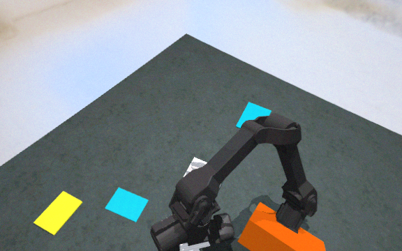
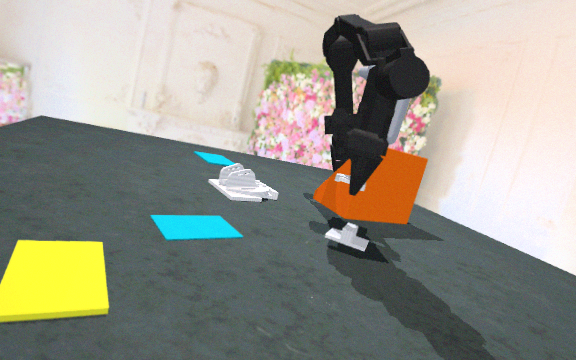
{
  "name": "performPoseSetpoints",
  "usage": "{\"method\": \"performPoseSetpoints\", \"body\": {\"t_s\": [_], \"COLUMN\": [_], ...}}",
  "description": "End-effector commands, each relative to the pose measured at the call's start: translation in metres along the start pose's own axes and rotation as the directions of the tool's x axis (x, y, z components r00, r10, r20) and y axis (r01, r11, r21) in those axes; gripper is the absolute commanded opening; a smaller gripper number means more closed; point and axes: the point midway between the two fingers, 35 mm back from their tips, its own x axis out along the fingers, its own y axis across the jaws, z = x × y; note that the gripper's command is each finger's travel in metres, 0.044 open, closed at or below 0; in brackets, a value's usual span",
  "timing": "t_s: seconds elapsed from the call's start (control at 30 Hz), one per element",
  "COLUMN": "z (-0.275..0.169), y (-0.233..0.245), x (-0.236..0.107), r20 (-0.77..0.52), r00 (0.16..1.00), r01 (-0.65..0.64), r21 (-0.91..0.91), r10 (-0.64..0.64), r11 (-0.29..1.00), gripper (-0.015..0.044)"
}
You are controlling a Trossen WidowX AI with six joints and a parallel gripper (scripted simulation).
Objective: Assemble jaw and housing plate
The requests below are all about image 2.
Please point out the cyan flat square plate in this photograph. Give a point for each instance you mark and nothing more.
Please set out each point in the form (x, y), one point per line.
(214, 159)

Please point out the yellow flat plate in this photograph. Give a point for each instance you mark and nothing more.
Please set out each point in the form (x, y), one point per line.
(49, 279)

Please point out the cyan flat rectangular patch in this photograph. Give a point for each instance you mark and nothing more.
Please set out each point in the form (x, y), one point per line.
(185, 227)

